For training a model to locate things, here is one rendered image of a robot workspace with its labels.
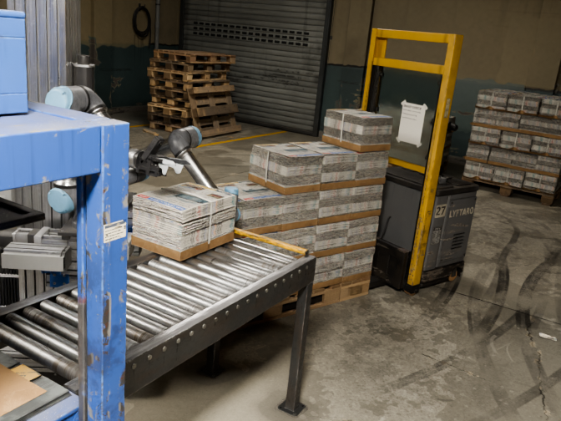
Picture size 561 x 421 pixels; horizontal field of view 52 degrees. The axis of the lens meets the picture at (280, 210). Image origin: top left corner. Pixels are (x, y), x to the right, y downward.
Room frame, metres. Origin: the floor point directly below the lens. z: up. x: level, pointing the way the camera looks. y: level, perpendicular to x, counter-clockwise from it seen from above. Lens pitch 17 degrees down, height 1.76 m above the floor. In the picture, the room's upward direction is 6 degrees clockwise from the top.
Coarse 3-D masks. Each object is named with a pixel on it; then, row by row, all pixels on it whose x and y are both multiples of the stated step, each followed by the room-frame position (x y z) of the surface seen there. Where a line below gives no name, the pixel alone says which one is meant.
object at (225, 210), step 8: (184, 184) 2.65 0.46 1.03; (192, 184) 2.66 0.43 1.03; (192, 192) 2.53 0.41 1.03; (200, 192) 2.54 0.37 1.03; (208, 192) 2.55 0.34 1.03; (216, 192) 2.56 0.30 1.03; (224, 192) 2.58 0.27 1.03; (216, 200) 2.44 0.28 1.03; (224, 200) 2.48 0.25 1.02; (232, 200) 2.54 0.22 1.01; (216, 208) 2.44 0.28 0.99; (224, 208) 2.48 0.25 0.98; (232, 208) 2.54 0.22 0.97; (216, 216) 2.44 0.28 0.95; (224, 216) 2.49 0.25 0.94; (232, 216) 2.54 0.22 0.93; (216, 224) 2.45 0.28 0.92; (224, 224) 2.50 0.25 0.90; (232, 224) 2.56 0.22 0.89; (216, 232) 2.46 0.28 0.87; (224, 232) 2.50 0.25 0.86
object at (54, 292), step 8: (144, 256) 2.28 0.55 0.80; (152, 256) 2.28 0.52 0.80; (128, 264) 2.18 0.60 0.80; (136, 264) 2.19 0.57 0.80; (144, 264) 2.23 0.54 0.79; (56, 288) 1.90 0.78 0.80; (64, 288) 1.91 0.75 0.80; (72, 288) 1.91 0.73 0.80; (40, 296) 1.83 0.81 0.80; (48, 296) 1.84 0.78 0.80; (56, 296) 1.85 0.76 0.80; (16, 304) 1.76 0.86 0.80; (24, 304) 1.76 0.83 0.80; (32, 304) 1.77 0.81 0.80; (0, 312) 1.69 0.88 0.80; (8, 312) 1.70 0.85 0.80; (16, 312) 1.72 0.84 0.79; (0, 320) 1.67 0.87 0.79; (0, 344) 1.66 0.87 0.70
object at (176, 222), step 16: (144, 192) 2.44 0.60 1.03; (160, 192) 2.48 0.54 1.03; (144, 208) 2.35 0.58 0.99; (160, 208) 2.31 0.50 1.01; (176, 208) 2.27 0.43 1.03; (192, 208) 2.30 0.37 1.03; (144, 224) 2.36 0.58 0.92; (160, 224) 2.31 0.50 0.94; (176, 224) 2.26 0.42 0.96; (192, 224) 2.31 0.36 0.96; (160, 240) 2.31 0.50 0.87; (176, 240) 2.27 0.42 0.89; (192, 240) 2.32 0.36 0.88
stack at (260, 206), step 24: (240, 192) 3.33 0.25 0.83; (264, 192) 3.37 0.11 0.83; (312, 192) 3.49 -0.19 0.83; (336, 192) 3.62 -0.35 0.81; (240, 216) 3.15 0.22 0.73; (264, 216) 3.26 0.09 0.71; (288, 216) 3.37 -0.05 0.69; (312, 216) 3.50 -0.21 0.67; (240, 240) 3.18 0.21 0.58; (288, 240) 3.38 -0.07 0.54; (312, 240) 3.50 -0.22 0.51; (336, 240) 3.64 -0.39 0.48; (336, 264) 3.66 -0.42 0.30; (336, 288) 3.68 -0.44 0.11; (264, 312) 3.30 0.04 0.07; (288, 312) 3.42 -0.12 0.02
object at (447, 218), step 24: (384, 192) 4.40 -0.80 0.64; (408, 192) 4.22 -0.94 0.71; (456, 192) 4.15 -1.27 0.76; (384, 216) 4.37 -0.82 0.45; (408, 216) 4.19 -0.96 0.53; (432, 216) 4.03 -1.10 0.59; (456, 216) 4.19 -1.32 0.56; (408, 240) 4.16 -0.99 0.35; (432, 240) 4.04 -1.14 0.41; (456, 240) 4.23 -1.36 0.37; (432, 264) 4.08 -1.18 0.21; (456, 264) 4.26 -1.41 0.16
